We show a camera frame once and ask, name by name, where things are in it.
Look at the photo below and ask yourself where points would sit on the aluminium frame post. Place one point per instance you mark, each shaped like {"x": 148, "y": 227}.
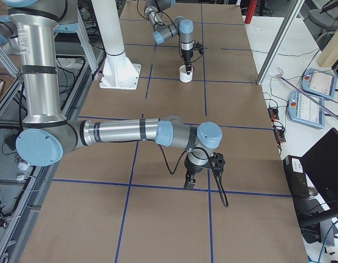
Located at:
{"x": 289, "y": 18}

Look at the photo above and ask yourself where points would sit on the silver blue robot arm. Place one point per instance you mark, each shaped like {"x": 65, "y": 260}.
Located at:
{"x": 48, "y": 135}
{"x": 180, "y": 26}

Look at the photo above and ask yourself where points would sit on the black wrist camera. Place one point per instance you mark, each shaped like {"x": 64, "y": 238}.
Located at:
{"x": 198, "y": 47}
{"x": 218, "y": 162}

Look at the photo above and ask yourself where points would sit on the near teach pendant tablet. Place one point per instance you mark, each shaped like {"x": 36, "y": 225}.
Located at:
{"x": 303, "y": 110}

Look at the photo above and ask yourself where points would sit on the blue tape strip right lengthwise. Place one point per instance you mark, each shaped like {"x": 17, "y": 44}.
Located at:
{"x": 210, "y": 217}

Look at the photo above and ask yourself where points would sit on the black laptop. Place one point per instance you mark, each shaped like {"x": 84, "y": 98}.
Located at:
{"x": 320, "y": 163}

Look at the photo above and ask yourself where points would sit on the black box on desk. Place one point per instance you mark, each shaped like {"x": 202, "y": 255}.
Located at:
{"x": 295, "y": 176}

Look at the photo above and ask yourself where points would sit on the white smiley mug black handle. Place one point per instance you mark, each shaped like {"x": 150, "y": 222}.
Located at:
{"x": 183, "y": 76}

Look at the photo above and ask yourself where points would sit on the blue tape strip right crosswise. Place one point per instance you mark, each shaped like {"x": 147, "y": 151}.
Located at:
{"x": 169, "y": 188}

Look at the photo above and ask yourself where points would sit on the teach pendant tablet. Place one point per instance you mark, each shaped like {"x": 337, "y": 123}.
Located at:
{"x": 319, "y": 83}
{"x": 303, "y": 110}

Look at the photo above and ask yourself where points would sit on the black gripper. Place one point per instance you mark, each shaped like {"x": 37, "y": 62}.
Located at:
{"x": 192, "y": 167}
{"x": 186, "y": 56}

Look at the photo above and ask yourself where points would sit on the grey office chair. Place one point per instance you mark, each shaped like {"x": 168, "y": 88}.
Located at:
{"x": 326, "y": 18}

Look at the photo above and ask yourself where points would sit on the wooden beam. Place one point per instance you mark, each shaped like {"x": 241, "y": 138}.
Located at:
{"x": 329, "y": 55}

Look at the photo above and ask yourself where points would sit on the far teach pendant tablet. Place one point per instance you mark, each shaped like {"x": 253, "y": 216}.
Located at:
{"x": 319, "y": 83}

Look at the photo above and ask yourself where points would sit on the orange black connector strip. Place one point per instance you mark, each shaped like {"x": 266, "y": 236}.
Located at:
{"x": 278, "y": 128}

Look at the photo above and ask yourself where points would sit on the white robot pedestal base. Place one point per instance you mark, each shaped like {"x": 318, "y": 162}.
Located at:
{"x": 118, "y": 71}

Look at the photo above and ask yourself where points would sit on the blue tape strip lengthwise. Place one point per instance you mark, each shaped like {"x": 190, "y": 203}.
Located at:
{"x": 210, "y": 217}
{"x": 203, "y": 62}

